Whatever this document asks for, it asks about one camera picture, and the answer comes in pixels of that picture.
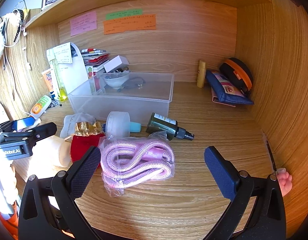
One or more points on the yellow lotion bottle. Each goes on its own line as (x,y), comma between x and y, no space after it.
(201,76)

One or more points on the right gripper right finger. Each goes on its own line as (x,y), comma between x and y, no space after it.
(233,186)

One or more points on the fruit sticker sheet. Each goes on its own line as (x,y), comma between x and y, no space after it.
(90,71)

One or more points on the stack of booklets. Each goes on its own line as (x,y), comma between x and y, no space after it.
(96,58)

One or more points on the black orange round case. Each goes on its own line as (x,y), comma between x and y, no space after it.
(238,74)

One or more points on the orange sticky note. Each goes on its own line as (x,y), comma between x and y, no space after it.
(130,23)

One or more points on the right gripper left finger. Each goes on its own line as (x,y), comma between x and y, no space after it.
(70,185)

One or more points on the yellow liquid clear bottle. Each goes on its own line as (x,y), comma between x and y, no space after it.
(62,94)

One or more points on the round translucent white container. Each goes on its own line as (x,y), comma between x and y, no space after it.
(119,125)

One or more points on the white rectangular box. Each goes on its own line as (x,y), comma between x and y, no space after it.
(115,63)

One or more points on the dark green spray bottle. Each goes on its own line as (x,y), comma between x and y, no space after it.
(159,123)

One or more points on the navy blue pouch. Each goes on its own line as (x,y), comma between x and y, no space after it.
(224,92)

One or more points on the white cloth pouch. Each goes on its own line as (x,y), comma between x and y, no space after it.
(71,120)

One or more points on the pink sticky note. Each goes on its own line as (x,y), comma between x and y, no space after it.
(83,23)

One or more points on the white bowl of trinkets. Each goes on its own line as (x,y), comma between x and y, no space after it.
(115,80)

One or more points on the red gold drawstring pouch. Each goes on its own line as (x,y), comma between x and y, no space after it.
(85,136)

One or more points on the clear plastic storage bin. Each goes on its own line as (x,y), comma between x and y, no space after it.
(140,96)

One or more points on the white folded paper sheet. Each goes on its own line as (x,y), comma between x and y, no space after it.
(67,63)

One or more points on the right hand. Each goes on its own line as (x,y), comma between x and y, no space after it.
(285,181)

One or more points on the green sticky note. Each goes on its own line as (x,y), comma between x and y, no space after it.
(124,13)

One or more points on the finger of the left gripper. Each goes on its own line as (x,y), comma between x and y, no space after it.
(38,133)
(16,125)

